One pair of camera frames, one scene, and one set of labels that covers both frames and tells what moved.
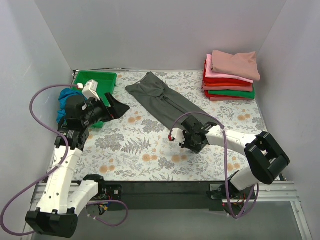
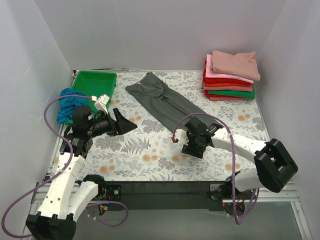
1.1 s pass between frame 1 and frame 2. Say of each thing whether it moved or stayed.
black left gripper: moved
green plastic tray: stayed
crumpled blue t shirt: stayed
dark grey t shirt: stayed
